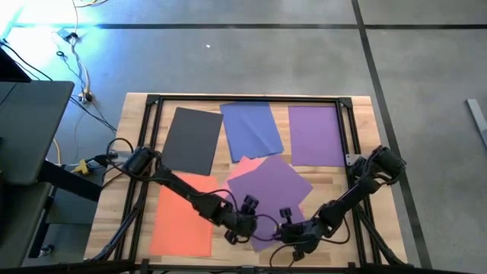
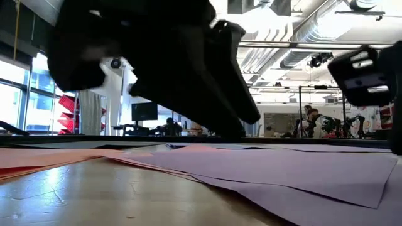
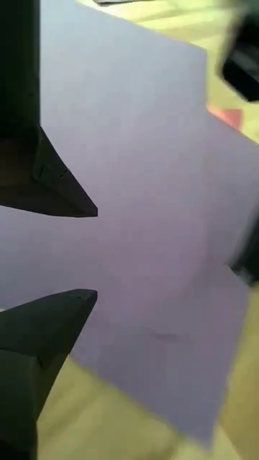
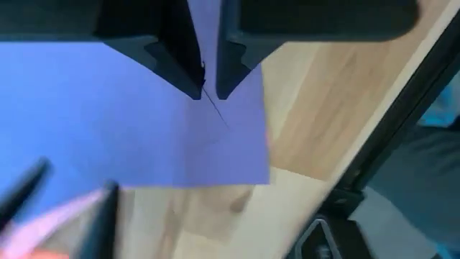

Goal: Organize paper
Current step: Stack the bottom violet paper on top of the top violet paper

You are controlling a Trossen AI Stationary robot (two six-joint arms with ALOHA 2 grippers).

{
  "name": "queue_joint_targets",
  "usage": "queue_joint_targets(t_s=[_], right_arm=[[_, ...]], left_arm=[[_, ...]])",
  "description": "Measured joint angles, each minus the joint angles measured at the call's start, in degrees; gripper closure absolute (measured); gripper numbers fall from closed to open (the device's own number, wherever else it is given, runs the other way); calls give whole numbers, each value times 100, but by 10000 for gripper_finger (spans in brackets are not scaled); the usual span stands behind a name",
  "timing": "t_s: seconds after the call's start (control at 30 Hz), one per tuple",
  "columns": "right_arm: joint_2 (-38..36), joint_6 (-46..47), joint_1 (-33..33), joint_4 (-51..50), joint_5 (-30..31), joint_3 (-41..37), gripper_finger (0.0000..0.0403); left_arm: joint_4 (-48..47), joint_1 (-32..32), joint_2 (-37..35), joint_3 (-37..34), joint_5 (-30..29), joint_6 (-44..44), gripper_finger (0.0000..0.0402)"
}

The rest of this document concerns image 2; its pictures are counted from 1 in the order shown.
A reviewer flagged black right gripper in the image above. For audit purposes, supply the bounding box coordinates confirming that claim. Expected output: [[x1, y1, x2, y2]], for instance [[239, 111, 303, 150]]
[[327, 46, 394, 108]]

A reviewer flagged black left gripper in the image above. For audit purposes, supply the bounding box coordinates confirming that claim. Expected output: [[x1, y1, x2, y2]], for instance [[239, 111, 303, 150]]
[[103, 0, 262, 141]]

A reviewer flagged purple paper sheet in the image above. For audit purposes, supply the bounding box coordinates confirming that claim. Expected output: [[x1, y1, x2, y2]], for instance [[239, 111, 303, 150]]
[[124, 147, 399, 210], [191, 156, 402, 226]]

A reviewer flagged black paper sheet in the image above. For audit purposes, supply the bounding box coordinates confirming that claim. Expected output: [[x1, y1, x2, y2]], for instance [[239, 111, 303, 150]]
[[12, 141, 166, 150]]

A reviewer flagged long ceiling light strip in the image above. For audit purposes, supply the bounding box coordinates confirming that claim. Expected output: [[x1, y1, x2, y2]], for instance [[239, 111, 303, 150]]
[[237, 40, 395, 51]]

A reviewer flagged white floral cloth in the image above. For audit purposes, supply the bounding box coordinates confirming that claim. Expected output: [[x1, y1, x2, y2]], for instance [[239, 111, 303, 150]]
[[357, 105, 383, 136]]

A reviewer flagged red storage bin shelf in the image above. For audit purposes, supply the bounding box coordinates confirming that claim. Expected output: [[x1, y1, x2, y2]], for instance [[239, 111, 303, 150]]
[[378, 105, 396, 129]]

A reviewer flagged black computer monitor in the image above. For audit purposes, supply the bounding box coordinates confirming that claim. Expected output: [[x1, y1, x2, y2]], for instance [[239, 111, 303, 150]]
[[131, 102, 160, 122]]

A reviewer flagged black office desk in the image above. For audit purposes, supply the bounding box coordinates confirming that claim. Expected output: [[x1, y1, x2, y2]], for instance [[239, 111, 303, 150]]
[[112, 123, 148, 137]]

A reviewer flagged black round ceiling speaker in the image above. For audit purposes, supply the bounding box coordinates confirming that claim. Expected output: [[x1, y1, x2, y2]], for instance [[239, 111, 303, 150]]
[[109, 56, 122, 70]]

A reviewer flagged grey hanging cloth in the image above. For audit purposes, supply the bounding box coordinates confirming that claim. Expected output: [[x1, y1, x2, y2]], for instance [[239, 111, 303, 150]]
[[77, 89, 104, 136]]

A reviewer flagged red storage bin rack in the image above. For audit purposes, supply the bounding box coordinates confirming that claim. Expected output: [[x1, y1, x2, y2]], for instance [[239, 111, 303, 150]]
[[57, 94, 107, 136]]

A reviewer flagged large window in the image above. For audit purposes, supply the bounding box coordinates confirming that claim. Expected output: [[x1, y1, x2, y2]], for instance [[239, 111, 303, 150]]
[[0, 51, 81, 134]]

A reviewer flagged black ceiling camera rig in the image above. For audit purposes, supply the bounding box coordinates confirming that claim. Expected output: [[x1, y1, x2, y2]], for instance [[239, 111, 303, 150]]
[[307, 51, 334, 69]]

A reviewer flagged silver ventilation duct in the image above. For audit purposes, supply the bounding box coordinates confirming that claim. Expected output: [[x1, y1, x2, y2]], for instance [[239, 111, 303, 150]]
[[278, 0, 367, 70]]

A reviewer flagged black robot station frame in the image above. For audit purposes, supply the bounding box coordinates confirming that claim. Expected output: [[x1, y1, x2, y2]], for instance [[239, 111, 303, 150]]
[[297, 83, 348, 139]]

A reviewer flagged black aluminium table frame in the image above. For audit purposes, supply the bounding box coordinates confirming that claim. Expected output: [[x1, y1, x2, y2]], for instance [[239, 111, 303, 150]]
[[0, 134, 402, 150]]

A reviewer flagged yellow hanging cord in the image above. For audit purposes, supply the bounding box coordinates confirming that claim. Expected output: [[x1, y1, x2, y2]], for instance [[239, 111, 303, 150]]
[[12, 0, 21, 62]]

